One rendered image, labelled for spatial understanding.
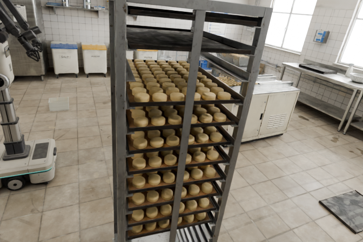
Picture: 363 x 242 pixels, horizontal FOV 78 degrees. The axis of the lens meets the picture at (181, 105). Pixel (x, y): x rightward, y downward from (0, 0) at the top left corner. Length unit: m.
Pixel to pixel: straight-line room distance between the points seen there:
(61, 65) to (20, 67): 0.78
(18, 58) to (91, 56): 1.41
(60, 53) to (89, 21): 1.16
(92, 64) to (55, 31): 1.18
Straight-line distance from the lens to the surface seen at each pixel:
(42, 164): 2.67
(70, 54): 5.86
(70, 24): 6.41
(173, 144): 0.86
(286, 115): 3.93
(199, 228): 1.43
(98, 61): 5.90
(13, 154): 2.83
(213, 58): 1.08
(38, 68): 5.71
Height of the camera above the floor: 1.79
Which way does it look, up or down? 23 degrees down
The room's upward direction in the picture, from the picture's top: 6 degrees clockwise
